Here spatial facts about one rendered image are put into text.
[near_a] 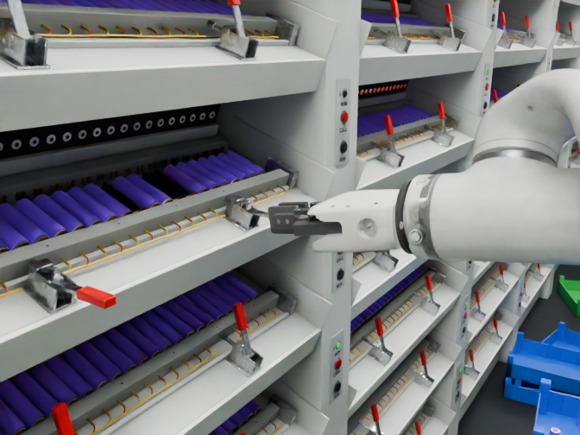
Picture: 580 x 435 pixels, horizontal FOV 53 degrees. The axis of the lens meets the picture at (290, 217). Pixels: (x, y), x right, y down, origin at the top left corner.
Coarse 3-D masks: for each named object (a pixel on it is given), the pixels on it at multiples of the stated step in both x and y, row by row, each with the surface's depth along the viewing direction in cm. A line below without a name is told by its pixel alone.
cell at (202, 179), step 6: (180, 162) 77; (180, 168) 76; (186, 168) 76; (192, 168) 77; (192, 174) 76; (198, 174) 76; (198, 180) 75; (204, 180) 75; (210, 180) 75; (210, 186) 74
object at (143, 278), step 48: (96, 144) 70; (144, 144) 76; (240, 144) 90; (288, 192) 84; (192, 240) 66; (240, 240) 69; (288, 240) 80; (144, 288) 58; (192, 288) 65; (0, 336) 46; (48, 336) 50
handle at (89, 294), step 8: (56, 272) 49; (56, 280) 50; (64, 288) 49; (72, 288) 48; (80, 288) 48; (88, 288) 48; (96, 288) 48; (80, 296) 48; (88, 296) 47; (96, 296) 47; (104, 296) 47; (112, 296) 47; (96, 304) 47; (104, 304) 46; (112, 304) 47
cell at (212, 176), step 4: (192, 160) 79; (188, 164) 78; (192, 164) 78; (196, 164) 78; (200, 164) 79; (196, 168) 78; (200, 168) 78; (204, 168) 78; (200, 172) 77; (204, 172) 77; (208, 172) 77; (212, 172) 78; (208, 176) 77; (212, 176) 77; (216, 176) 77; (212, 180) 76; (216, 180) 76; (220, 180) 76; (224, 180) 76; (220, 184) 76
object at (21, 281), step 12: (276, 192) 82; (216, 216) 72; (168, 228) 65; (132, 240) 61; (144, 240) 62; (96, 252) 58; (108, 252) 58; (60, 264) 54; (72, 264) 55; (24, 276) 52; (0, 288) 49; (12, 288) 50
